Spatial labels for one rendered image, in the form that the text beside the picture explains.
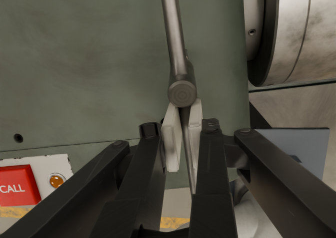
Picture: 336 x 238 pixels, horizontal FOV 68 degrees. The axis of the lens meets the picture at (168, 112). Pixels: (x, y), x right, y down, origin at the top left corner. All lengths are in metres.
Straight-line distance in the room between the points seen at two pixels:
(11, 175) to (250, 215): 0.58
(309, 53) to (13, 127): 0.41
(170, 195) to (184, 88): 1.75
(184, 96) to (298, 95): 1.55
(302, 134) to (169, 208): 1.29
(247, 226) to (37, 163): 0.54
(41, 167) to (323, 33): 0.41
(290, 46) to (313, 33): 0.03
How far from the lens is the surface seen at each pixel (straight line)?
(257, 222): 0.74
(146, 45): 0.30
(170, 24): 0.18
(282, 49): 0.36
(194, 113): 0.17
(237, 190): 0.89
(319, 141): 0.96
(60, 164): 0.38
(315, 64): 0.40
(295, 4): 0.34
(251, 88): 1.05
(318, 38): 0.36
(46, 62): 0.35
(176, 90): 0.18
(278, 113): 1.70
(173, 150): 0.15
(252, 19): 0.38
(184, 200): 1.93
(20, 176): 0.41
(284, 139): 0.92
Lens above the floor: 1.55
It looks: 72 degrees down
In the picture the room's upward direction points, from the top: 161 degrees counter-clockwise
